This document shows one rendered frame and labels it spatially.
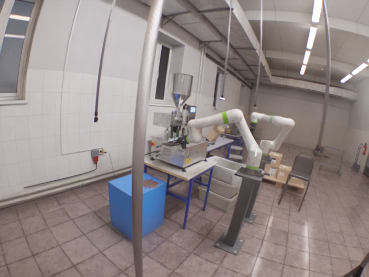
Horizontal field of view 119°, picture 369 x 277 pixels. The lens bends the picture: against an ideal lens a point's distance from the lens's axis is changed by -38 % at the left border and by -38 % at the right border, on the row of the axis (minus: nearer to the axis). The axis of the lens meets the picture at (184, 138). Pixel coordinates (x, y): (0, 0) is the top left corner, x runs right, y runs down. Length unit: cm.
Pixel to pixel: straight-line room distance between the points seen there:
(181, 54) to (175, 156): 325
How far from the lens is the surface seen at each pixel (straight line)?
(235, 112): 162
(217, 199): 276
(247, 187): 176
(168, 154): 204
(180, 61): 470
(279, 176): 422
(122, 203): 188
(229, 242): 215
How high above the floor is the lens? 148
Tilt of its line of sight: 11 degrees down
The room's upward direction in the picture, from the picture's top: 7 degrees clockwise
